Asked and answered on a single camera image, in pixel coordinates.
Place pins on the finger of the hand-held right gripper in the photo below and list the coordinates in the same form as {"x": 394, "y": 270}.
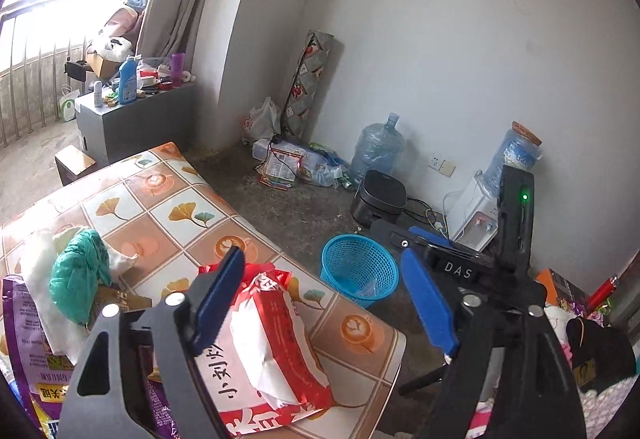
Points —
{"x": 390, "y": 234}
{"x": 430, "y": 237}

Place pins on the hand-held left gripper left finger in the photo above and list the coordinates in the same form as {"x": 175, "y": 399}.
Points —
{"x": 220, "y": 304}

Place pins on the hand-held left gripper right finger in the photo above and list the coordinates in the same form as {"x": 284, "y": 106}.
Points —
{"x": 430, "y": 304}

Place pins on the blue plastic wastebasket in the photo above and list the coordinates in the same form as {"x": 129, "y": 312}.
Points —
{"x": 350, "y": 269}

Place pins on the red and white snack bag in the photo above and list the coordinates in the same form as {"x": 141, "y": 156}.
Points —
{"x": 270, "y": 349}

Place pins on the white towel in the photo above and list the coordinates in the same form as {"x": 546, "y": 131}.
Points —
{"x": 45, "y": 299}

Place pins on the purple foil bag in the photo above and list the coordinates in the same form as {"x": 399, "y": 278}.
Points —
{"x": 30, "y": 344}

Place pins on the black rice cooker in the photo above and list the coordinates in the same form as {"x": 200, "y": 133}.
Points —
{"x": 380, "y": 199}

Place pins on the white water dispenser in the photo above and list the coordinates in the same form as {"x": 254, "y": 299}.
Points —
{"x": 470, "y": 214}

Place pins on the colourful cardboard box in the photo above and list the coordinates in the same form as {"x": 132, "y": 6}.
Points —
{"x": 562, "y": 289}

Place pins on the water bottle with brown cap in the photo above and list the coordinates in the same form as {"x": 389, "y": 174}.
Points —
{"x": 520, "y": 154}

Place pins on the blue water jug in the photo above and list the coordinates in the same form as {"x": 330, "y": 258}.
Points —
{"x": 375, "y": 149}

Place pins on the brown paper packet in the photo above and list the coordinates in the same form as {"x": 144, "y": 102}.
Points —
{"x": 125, "y": 301}

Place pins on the table with patterned cloth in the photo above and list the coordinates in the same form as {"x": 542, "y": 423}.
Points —
{"x": 160, "y": 219}

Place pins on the red tube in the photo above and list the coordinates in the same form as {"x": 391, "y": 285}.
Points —
{"x": 602, "y": 293}

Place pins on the pile of packets and bottles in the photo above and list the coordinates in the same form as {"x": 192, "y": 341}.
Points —
{"x": 300, "y": 164}

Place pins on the black handbag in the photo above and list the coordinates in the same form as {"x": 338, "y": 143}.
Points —
{"x": 600, "y": 349}

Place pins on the green plastic bag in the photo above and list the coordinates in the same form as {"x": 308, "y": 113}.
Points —
{"x": 75, "y": 269}

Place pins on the rolled patterned mat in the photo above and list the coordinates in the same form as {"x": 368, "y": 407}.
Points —
{"x": 307, "y": 84}

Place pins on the white plastic bag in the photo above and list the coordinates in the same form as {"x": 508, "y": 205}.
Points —
{"x": 260, "y": 121}

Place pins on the grey cabinet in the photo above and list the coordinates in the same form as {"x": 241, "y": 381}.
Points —
{"x": 135, "y": 124}

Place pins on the small wooden stool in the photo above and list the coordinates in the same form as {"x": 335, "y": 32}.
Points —
{"x": 75, "y": 164}

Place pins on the clutter of small items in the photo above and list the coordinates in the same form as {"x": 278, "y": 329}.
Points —
{"x": 150, "y": 84}

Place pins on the purple cup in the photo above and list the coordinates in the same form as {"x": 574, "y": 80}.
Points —
{"x": 177, "y": 69}

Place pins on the blue detergent bottle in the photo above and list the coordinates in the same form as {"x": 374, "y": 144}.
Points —
{"x": 129, "y": 81}

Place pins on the white spray bottle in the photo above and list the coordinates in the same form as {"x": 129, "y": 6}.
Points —
{"x": 98, "y": 94}

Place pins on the white paper bag green logo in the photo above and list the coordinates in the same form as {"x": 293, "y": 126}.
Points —
{"x": 69, "y": 106}

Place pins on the metal window railing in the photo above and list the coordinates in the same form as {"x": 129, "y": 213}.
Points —
{"x": 30, "y": 84}

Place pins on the pink clothes bundle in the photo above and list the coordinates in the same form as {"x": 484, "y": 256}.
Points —
{"x": 122, "y": 24}

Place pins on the beige wall switch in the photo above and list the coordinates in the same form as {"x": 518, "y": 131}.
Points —
{"x": 449, "y": 169}

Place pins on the white wall socket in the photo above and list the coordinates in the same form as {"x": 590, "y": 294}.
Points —
{"x": 435, "y": 163}

